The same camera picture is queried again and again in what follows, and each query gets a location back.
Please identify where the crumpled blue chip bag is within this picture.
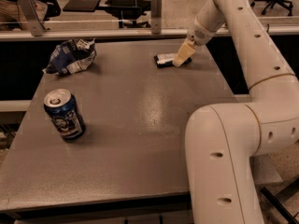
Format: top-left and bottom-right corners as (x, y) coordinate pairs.
(43, 39), (96, 76)

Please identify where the black white rxbar wrapper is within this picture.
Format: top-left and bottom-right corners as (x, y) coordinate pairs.
(154, 53), (192, 68)

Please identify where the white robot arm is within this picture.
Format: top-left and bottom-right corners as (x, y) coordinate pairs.
(174, 0), (299, 224)

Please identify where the dark desk with base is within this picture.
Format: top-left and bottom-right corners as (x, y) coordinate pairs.
(63, 0), (151, 28)

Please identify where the blue pepsi can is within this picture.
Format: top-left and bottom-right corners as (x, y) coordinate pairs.
(44, 89), (86, 141)

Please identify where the black office chair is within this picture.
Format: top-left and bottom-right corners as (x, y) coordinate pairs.
(250, 0), (293, 16)

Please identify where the metal rail bracket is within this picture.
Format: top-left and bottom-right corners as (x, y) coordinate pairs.
(18, 0), (45, 36)
(150, 0), (162, 35)

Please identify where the left metal rail bracket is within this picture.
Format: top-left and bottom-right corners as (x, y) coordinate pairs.
(18, 0), (45, 36)

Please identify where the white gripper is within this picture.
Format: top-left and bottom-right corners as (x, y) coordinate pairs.
(173, 16), (225, 67)

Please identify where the glass barrier panel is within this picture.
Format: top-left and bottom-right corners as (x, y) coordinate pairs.
(0, 0), (299, 33)

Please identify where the middle metal rail bracket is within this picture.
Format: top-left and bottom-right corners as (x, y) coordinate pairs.
(150, 0), (162, 35)

